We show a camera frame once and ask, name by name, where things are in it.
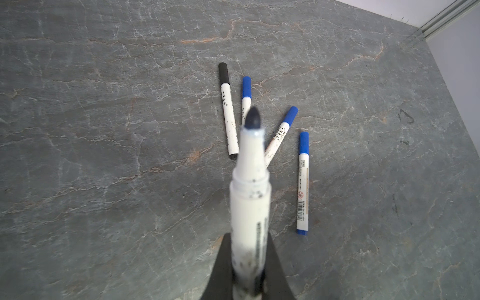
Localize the blue white marker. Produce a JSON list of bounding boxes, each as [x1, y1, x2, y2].
[[296, 132, 310, 236], [229, 106, 271, 300], [265, 106, 299, 168], [242, 76, 252, 126]]

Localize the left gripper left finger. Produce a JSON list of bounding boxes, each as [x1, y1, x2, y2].
[[201, 233, 234, 300]]

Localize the blue white marker bottom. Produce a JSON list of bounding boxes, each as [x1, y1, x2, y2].
[[265, 106, 299, 168]]

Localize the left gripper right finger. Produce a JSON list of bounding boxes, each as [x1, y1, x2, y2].
[[262, 233, 296, 300]]

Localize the black white marker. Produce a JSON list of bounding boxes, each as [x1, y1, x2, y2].
[[218, 62, 240, 161]]

